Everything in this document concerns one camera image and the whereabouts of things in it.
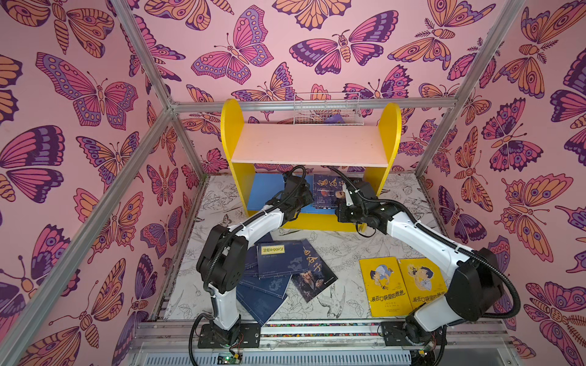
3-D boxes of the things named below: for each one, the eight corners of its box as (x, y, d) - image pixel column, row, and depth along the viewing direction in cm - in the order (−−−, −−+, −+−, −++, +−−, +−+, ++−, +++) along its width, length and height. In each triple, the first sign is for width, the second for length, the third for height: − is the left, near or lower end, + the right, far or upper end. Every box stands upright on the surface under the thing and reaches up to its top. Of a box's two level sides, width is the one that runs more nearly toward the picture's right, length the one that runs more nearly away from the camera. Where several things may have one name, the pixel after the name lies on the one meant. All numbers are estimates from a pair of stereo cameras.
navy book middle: (239, 297, 83) (237, 294, 80) (242, 277, 87) (240, 274, 85) (290, 296, 83) (290, 294, 80) (291, 277, 87) (290, 274, 85)
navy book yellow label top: (260, 282, 87) (258, 275, 81) (258, 252, 95) (256, 244, 89) (306, 273, 89) (307, 266, 83) (301, 245, 97) (300, 236, 91)
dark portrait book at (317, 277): (307, 302, 82) (307, 301, 81) (278, 258, 93) (277, 256, 92) (337, 280, 87) (338, 278, 86) (306, 240, 98) (306, 238, 97)
